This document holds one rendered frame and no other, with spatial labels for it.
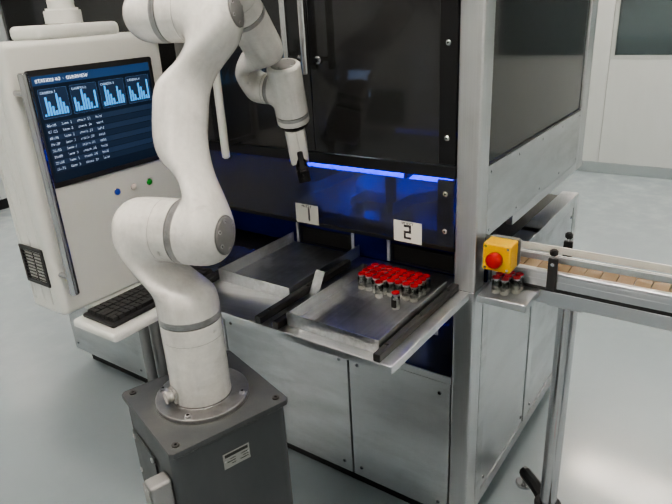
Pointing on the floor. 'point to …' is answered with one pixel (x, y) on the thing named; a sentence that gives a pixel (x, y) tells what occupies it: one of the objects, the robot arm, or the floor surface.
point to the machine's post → (470, 236)
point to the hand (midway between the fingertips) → (303, 172)
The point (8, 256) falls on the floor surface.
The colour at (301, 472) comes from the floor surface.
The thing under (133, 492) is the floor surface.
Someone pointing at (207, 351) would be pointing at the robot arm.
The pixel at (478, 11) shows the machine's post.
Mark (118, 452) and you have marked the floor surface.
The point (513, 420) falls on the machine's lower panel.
